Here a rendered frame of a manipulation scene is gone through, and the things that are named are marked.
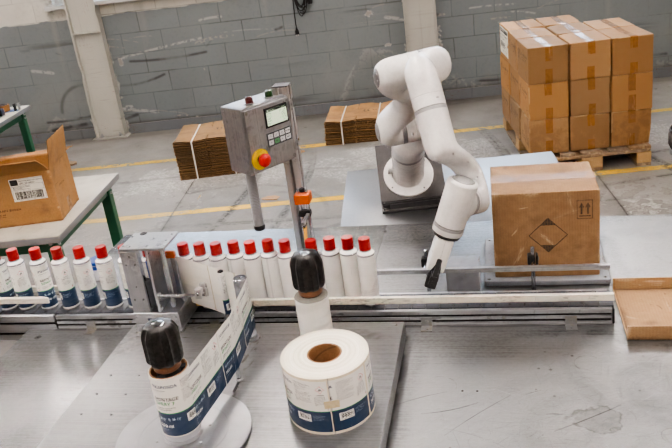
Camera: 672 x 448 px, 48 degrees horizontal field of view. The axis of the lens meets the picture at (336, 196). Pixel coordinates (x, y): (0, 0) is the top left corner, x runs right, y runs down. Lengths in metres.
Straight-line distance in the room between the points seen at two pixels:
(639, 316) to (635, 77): 3.44
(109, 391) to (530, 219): 1.25
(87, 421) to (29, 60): 6.53
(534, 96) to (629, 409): 3.70
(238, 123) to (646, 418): 1.23
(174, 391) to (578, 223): 1.23
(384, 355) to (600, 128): 3.79
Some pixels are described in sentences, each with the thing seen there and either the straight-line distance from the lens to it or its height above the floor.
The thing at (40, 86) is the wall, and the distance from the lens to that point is 8.30.
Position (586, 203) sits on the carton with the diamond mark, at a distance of 2.27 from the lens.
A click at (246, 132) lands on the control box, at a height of 1.41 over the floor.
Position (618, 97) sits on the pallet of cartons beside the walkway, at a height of 0.49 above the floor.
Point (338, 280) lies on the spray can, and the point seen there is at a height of 0.96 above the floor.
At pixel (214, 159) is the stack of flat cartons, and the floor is 0.14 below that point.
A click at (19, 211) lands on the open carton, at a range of 3.68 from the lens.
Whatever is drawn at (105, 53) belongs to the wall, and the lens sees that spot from 7.86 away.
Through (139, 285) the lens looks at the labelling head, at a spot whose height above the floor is 1.03.
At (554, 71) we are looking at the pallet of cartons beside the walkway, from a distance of 5.35.
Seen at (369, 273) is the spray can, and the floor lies 0.99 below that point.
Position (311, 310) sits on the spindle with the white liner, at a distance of 1.89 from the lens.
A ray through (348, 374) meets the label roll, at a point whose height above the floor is 1.02.
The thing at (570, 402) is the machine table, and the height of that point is 0.83.
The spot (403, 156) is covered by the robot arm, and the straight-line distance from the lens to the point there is 2.71.
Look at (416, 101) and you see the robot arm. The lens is 2.07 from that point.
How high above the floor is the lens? 1.96
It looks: 21 degrees down
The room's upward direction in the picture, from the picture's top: 8 degrees counter-clockwise
